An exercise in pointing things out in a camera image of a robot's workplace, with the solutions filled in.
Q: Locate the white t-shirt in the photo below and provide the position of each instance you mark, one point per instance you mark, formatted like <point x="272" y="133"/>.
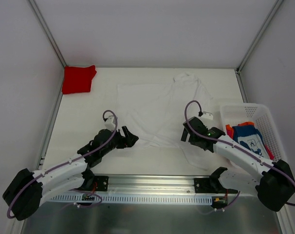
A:
<point x="155" y="113"/>

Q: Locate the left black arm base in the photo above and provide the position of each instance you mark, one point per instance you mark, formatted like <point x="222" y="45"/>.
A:
<point x="95" y="184"/>

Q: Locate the white plastic laundry basket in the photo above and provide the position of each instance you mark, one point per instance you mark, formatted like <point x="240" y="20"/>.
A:
<point x="236" y="113"/>

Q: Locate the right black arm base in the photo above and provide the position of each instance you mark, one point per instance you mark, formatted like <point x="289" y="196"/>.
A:
<point x="206" y="185"/>

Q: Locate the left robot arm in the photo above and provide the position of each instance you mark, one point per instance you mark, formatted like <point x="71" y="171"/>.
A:
<point x="29" y="190"/>

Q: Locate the blue printed t-shirt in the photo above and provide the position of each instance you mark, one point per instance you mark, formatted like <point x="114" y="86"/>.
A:
<point x="254" y="143"/>

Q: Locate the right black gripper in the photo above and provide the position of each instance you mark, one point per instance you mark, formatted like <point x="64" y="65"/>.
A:
<point x="190" y="136"/>

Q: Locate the orange garment in basket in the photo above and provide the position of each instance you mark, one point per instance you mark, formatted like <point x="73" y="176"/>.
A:
<point x="241" y="130"/>

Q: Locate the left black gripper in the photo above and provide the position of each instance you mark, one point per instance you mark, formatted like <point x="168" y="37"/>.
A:
<point x="124" y="140"/>

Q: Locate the white slotted cable duct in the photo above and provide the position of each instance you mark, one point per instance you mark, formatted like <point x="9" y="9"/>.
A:
<point x="135" y="199"/>

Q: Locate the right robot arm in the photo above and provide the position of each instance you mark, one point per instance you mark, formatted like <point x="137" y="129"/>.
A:
<point x="271" y="182"/>

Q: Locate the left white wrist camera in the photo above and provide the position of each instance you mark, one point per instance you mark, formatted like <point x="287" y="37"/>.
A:
<point x="110" y="123"/>

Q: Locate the aluminium mounting rail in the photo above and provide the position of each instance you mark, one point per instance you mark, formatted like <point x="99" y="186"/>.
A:
<point x="174" y="184"/>

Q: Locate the red folded t-shirt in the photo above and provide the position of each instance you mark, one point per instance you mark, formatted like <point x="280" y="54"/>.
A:
<point x="78" y="79"/>

